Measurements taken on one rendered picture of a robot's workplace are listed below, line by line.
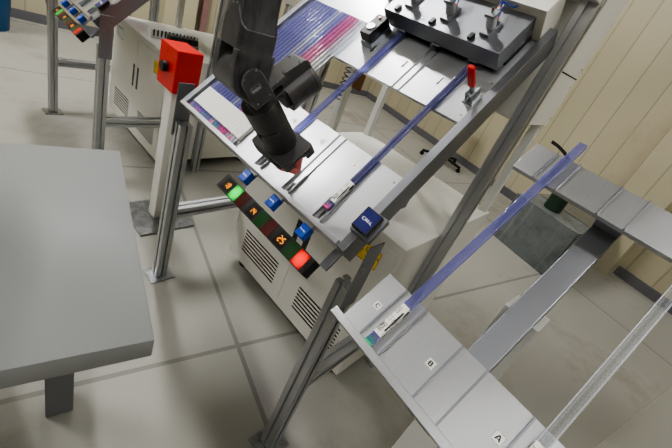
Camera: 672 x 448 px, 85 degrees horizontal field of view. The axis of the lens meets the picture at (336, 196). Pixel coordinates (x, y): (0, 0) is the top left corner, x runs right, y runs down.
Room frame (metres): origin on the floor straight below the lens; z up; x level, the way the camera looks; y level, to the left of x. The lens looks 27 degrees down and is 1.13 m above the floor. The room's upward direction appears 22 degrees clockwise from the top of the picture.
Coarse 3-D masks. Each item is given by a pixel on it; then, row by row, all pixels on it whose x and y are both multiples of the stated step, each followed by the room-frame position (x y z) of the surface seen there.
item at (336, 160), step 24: (288, 120) 0.90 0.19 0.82; (312, 120) 0.89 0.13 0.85; (240, 144) 0.85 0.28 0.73; (312, 144) 0.83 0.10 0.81; (336, 144) 0.82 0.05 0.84; (264, 168) 0.79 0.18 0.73; (312, 168) 0.77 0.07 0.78; (336, 168) 0.77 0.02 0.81; (360, 168) 0.76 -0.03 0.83; (384, 168) 0.76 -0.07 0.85; (288, 192) 0.72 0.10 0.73; (312, 192) 0.72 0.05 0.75; (336, 192) 0.72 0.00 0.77; (360, 192) 0.71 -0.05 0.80; (384, 192) 0.71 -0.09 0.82; (336, 216) 0.67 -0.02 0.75
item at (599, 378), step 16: (656, 304) 0.44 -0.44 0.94; (640, 320) 0.42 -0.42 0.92; (656, 320) 0.42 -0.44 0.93; (640, 336) 0.41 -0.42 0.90; (624, 352) 0.39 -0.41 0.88; (608, 368) 0.37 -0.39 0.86; (592, 384) 0.36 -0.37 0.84; (576, 400) 0.34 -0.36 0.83; (560, 416) 0.33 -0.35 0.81; (576, 416) 0.33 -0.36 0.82; (544, 432) 0.31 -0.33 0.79; (560, 432) 0.31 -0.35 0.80
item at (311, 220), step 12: (192, 108) 0.95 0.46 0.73; (204, 120) 0.90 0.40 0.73; (216, 132) 0.87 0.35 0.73; (228, 144) 0.83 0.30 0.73; (240, 156) 0.80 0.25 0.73; (252, 168) 0.77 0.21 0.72; (264, 180) 0.76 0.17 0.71; (276, 192) 0.75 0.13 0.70; (288, 204) 0.74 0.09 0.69; (312, 216) 0.65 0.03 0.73; (324, 228) 0.63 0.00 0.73; (336, 240) 0.61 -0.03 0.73
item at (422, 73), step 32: (320, 0) 1.28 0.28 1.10; (352, 0) 1.25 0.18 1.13; (384, 0) 1.22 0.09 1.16; (352, 64) 1.03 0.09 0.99; (384, 64) 1.01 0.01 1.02; (416, 64) 1.00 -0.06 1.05; (448, 64) 0.98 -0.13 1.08; (480, 64) 0.97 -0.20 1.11; (512, 64) 0.95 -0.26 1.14; (416, 96) 0.91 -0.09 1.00; (448, 96) 0.90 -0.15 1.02
